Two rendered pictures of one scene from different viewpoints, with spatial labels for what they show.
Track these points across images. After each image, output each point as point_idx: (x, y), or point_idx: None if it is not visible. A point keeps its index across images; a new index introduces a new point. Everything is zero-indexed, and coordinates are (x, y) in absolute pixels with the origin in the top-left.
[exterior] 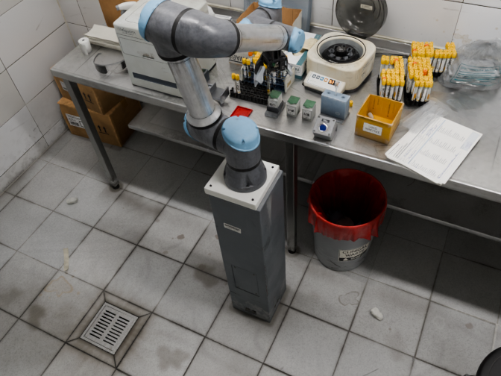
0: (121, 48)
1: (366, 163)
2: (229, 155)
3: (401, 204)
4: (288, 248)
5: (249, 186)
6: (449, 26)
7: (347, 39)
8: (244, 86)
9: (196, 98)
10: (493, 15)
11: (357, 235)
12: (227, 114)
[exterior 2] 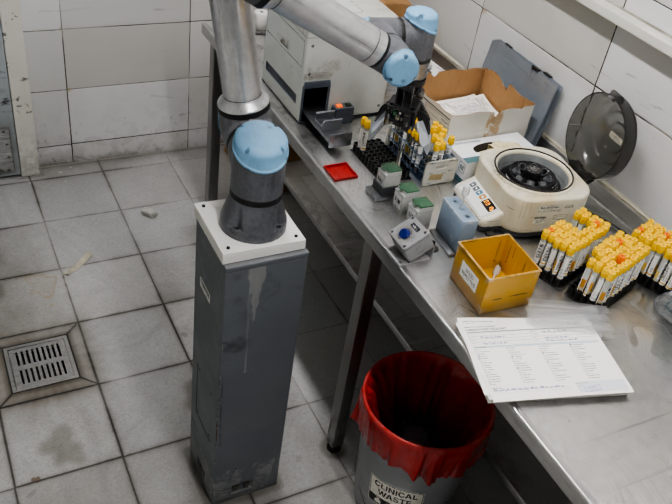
0: (267, 21)
1: (429, 318)
2: (231, 166)
3: (518, 483)
4: (327, 437)
5: (238, 229)
6: None
7: (560, 167)
8: (378, 148)
9: (226, 64)
10: None
11: (397, 457)
12: (323, 163)
